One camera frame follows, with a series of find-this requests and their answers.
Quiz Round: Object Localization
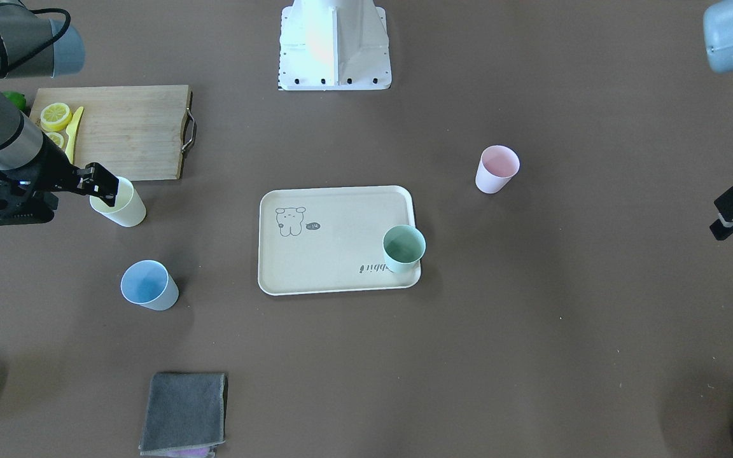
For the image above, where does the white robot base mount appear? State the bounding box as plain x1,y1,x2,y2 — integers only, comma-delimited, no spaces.
277,1,393,91

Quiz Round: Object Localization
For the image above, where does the pink cup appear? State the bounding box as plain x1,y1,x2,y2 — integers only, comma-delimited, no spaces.
476,145,520,194

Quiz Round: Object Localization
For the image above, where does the wooden cutting board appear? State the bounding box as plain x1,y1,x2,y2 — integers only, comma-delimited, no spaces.
29,85,196,181

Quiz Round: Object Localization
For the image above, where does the mint green cup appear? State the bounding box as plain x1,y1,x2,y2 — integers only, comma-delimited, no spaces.
383,225,427,273

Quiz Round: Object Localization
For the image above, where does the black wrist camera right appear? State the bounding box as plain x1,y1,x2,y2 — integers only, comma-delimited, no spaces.
0,166,59,226

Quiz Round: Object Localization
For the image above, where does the lemon half slice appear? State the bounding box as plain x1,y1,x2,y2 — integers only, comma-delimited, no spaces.
39,102,73,132
44,132,65,150

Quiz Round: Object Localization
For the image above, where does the yellow plastic knife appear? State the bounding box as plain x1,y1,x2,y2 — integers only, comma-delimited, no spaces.
64,106,85,164

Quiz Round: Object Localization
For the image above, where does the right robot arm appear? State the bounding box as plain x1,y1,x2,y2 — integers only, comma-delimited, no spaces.
0,1,118,211

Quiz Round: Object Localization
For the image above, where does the cream yellow cup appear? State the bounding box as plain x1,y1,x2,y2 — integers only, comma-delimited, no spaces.
89,176,146,227

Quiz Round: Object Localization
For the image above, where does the green lime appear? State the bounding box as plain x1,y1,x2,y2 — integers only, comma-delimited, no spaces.
3,91,28,112

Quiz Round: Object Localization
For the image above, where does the grey folded cloth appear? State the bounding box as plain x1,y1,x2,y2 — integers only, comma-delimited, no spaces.
139,372,227,457

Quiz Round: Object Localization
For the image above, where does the blue cup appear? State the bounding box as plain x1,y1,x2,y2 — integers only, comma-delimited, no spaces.
120,259,179,311

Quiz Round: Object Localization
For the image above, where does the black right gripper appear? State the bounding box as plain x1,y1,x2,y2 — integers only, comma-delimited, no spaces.
34,148,119,207

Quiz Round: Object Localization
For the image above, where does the cream tray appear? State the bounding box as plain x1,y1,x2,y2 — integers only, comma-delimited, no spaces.
257,185,422,296

